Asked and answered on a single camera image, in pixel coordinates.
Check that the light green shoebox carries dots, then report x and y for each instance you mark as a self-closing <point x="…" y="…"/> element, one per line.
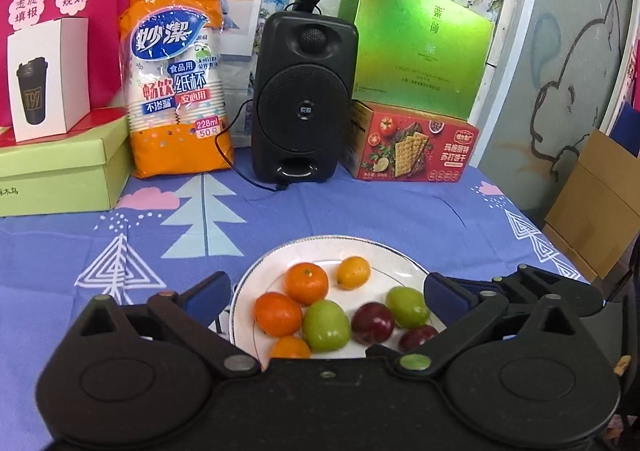
<point x="60" y="171"/>

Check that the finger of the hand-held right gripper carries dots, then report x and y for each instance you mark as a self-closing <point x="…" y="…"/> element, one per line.
<point x="550" y="283"/>

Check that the orange tangerine with stem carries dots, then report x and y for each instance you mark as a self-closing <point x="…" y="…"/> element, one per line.
<point x="306" y="283"/>

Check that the shiny green gift box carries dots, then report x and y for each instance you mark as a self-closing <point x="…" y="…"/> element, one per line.
<point x="415" y="46"/>

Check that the yellow orange citrus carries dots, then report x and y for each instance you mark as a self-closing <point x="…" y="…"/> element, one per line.
<point x="353" y="272"/>

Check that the orange paper cup pack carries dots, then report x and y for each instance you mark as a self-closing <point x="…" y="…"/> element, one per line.
<point x="175" y="81"/>

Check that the white box with cup picture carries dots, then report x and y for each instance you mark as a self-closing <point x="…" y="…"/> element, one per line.
<point x="47" y="78"/>

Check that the green plum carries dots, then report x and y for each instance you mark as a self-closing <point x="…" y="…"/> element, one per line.
<point x="326" y="326"/>

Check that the white plate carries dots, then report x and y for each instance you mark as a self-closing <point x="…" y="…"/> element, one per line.
<point x="380" y="261"/>

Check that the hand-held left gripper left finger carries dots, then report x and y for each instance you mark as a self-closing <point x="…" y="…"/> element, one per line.
<point x="210" y="292"/>

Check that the blue printed tablecloth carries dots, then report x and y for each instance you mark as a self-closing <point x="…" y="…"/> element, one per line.
<point x="350" y="211"/>

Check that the flat brown cardboard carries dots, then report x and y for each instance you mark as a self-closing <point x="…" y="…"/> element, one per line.
<point x="595" y="206"/>

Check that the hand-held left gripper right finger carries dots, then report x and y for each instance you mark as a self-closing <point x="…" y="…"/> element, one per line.
<point x="445" y="293"/>

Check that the red cracker box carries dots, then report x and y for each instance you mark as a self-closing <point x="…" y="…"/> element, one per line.
<point x="412" y="146"/>

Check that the dark red plum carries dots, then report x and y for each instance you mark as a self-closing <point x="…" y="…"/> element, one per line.
<point x="372" y="322"/>
<point x="417" y="337"/>

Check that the small green apple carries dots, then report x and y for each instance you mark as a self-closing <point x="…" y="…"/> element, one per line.
<point x="407" y="306"/>

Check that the black speaker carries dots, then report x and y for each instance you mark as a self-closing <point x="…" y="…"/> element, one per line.
<point x="302" y="96"/>

